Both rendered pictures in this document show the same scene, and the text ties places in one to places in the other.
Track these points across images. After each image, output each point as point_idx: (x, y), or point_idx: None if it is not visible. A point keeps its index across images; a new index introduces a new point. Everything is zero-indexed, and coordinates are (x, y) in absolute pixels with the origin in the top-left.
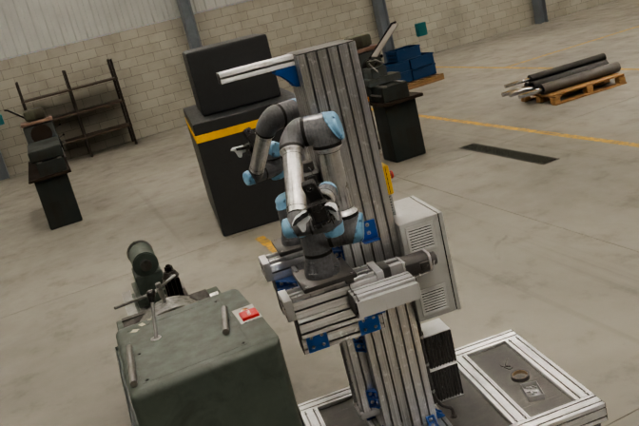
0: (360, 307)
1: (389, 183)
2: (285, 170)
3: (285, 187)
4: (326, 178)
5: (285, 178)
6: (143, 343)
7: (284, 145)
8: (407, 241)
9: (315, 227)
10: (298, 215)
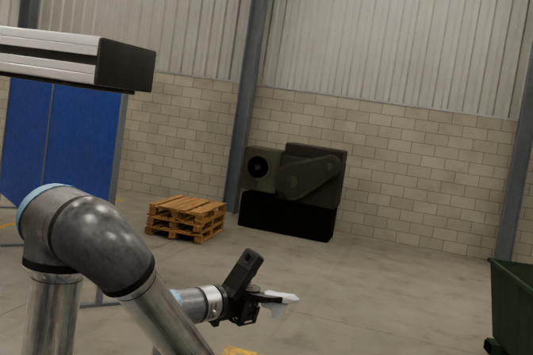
0: None
1: None
2: (175, 300)
3: (192, 329)
4: (75, 333)
5: (183, 313)
6: None
7: (151, 252)
8: None
9: (252, 320)
10: (281, 295)
